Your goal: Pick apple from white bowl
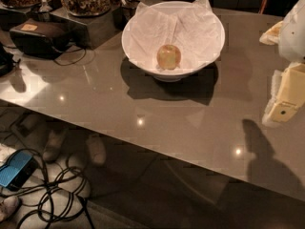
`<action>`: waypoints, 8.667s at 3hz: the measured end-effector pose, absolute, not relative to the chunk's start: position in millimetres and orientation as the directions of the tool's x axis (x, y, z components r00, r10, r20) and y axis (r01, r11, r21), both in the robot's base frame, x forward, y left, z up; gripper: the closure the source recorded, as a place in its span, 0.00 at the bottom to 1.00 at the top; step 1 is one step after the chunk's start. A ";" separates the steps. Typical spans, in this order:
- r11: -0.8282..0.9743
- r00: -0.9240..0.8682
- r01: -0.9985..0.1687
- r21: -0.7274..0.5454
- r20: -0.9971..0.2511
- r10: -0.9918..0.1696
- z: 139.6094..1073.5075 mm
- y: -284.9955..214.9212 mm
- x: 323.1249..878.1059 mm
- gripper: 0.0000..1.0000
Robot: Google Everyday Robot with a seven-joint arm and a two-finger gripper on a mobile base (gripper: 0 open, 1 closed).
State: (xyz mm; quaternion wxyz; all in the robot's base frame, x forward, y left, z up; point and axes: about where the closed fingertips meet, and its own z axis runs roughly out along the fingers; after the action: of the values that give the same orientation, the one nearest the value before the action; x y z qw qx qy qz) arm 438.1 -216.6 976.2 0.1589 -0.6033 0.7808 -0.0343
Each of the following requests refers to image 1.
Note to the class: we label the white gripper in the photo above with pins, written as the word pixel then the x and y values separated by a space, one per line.
pixel 294 35

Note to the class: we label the white bowl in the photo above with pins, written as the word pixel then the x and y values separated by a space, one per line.
pixel 141 61

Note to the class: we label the white paper napkin liner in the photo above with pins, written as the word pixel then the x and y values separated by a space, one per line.
pixel 190 32

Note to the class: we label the dark cup with scoop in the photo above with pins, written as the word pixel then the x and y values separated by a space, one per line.
pixel 125 11

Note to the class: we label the right grey shoe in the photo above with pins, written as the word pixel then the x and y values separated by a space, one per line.
pixel 97 150

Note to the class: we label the grey shoe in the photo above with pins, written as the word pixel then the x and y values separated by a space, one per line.
pixel 97 150
pixel 8 207
pixel 53 146

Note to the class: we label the dark display stand block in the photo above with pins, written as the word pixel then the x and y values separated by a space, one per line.
pixel 91 32

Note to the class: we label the black electronic box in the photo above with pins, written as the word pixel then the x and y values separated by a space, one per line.
pixel 41 39

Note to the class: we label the blue foot pedal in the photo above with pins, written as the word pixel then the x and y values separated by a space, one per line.
pixel 16 170

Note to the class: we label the black device at left edge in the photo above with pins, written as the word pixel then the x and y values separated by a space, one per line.
pixel 6 62

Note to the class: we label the grey shoe bottom left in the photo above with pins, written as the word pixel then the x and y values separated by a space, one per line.
pixel 8 207

